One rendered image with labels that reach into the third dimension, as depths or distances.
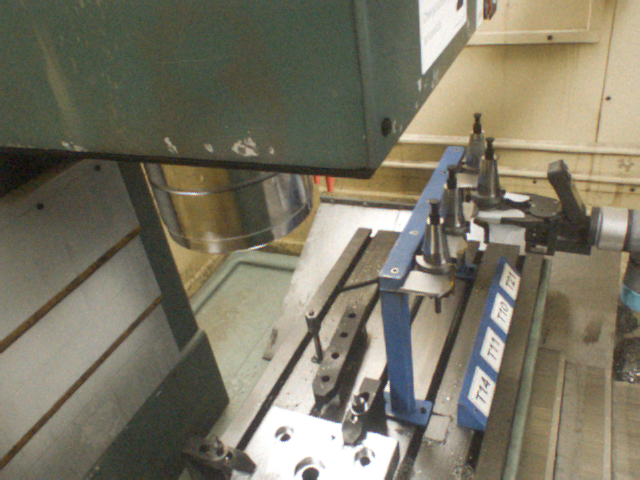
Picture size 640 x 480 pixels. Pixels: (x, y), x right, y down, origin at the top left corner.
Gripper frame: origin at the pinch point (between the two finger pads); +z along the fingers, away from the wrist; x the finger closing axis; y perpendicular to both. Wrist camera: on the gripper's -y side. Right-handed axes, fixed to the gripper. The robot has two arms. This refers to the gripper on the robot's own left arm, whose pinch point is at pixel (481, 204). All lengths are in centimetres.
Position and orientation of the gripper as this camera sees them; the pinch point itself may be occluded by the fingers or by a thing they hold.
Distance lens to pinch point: 108.9
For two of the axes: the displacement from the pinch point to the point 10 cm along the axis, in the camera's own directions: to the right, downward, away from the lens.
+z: -9.1, -1.4, 3.9
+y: 1.1, 8.2, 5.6
